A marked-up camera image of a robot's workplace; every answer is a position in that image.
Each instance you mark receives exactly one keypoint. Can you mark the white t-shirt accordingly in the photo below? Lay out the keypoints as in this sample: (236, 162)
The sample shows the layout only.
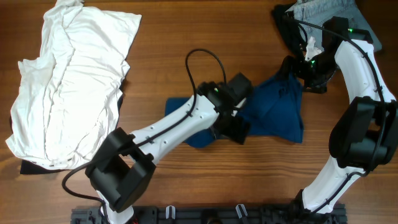
(68, 97)

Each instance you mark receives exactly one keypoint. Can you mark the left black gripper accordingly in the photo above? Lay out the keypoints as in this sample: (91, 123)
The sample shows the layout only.
(234, 134)

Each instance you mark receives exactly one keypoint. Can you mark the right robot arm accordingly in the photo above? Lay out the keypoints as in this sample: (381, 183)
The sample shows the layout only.
(365, 136)

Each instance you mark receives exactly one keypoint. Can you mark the light blue denim jeans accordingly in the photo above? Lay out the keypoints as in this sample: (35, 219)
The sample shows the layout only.
(319, 11)

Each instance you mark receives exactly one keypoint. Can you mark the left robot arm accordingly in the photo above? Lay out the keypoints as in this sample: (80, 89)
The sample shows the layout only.
(125, 163)

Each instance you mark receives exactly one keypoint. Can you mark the black folded garment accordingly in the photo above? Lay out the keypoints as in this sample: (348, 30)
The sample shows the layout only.
(291, 32)

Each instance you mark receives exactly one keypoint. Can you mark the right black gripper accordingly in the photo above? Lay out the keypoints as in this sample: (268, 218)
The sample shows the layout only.
(319, 86)

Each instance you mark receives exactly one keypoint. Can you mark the dark blue t-shirt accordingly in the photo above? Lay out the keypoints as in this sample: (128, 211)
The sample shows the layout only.
(272, 108)

